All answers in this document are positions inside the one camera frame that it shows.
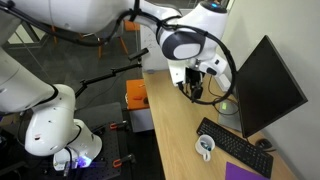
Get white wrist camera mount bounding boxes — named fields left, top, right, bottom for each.
left=167, top=60, right=188, bottom=89

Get orange black clamp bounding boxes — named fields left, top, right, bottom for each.
left=112, top=153, right=137, bottom=169
left=109, top=120, right=130, bottom=132

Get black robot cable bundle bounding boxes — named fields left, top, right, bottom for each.
left=0, top=0, right=238, bottom=106

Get black computer monitor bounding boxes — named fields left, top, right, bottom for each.
left=234, top=34, right=309, bottom=139

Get purple paper sheet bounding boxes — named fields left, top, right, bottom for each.
left=224, top=161, right=271, bottom=180

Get orange chair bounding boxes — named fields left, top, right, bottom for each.
left=95, top=19, right=141, bottom=60

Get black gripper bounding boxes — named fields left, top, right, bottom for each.
left=184, top=67, right=205, bottom=102

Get black keyboard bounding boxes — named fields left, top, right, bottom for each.
left=195, top=116, right=275, bottom=179

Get white power strip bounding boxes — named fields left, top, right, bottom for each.
left=213, top=73, right=233, bottom=93

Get white cabinet with orange top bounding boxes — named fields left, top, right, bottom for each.
left=125, top=78, right=155, bottom=134

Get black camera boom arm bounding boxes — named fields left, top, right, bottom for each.
left=73, top=47, right=150, bottom=100

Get white whiteboard with writing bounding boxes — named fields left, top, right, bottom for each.
left=139, top=23, right=174, bottom=73

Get black computer mouse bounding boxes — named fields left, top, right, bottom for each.
left=254, top=138, right=274, bottom=151

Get silver monitor stand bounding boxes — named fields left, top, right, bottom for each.
left=217, top=99, right=243, bottom=133

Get black breadboard table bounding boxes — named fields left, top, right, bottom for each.
left=49, top=101, right=135, bottom=180

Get black monitor cables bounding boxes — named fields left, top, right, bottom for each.
left=207, top=75, right=240, bottom=117

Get white mug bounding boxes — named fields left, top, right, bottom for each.
left=194, top=134, right=216, bottom=163

